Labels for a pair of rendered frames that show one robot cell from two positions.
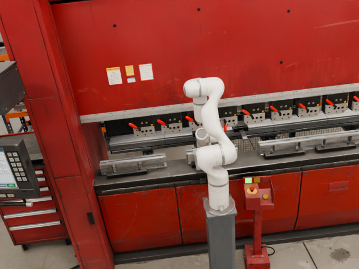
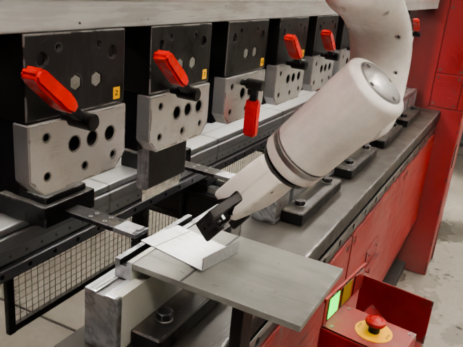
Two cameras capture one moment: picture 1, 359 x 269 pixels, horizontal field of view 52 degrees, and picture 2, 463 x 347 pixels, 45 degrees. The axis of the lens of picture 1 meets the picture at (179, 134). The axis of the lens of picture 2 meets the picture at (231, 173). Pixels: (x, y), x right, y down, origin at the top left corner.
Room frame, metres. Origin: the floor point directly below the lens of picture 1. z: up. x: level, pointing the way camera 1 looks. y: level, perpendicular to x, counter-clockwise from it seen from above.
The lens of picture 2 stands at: (1.87, 0.48, 1.41)
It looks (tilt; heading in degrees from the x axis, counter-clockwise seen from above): 20 degrees down; 298
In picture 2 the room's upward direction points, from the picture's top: 5 degrees clockwise
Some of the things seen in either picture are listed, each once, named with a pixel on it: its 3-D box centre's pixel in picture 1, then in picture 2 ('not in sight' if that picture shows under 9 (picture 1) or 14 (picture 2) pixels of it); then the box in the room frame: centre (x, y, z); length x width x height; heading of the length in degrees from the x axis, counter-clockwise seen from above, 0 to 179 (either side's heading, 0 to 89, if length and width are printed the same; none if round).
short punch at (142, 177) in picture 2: not in sight; (162, 163); (2.34, -0.17, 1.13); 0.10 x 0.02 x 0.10; 92
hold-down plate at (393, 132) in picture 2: not in sight; (386, 135); (2.32, -1.58, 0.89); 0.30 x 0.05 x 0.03; 92
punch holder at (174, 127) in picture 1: (171, 120); (52, 102); (2.33, 0.05, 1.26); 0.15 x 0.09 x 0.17; 92
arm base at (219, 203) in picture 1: (218, 193); not in sight; (1.68, -0.19, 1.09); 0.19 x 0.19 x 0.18
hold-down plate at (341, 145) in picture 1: (335, 147); (357, 160); (2.31, -1.18, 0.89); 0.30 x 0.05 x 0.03; 92
